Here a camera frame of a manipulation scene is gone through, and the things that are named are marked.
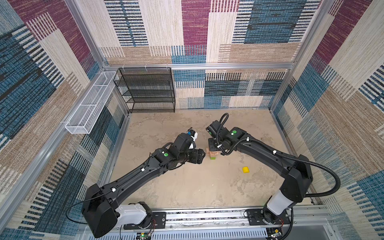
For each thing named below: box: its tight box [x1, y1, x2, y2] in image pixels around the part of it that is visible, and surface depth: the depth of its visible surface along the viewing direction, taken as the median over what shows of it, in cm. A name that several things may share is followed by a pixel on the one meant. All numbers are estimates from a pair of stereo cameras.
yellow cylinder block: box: [242, 166, 250, 174], surface depth 91 cm
